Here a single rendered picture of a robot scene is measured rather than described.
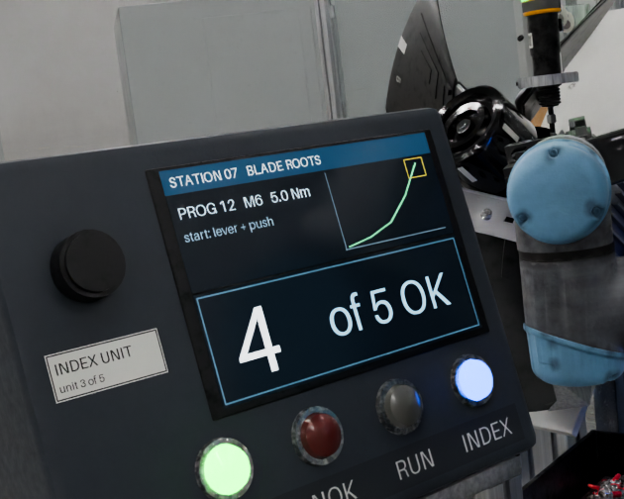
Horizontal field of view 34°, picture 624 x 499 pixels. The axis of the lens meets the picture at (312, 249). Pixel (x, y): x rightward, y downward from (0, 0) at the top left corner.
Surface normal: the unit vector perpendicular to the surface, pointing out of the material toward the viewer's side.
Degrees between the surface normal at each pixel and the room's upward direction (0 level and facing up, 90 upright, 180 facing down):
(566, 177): 90
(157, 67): 90
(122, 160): 75
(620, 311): 85
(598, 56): 50
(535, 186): 90
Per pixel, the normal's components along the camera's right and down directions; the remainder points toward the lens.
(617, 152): 0.25, 0.00
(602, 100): -0.68, -0.50
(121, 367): 0.56, -0.22
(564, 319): -0.40, 0.15
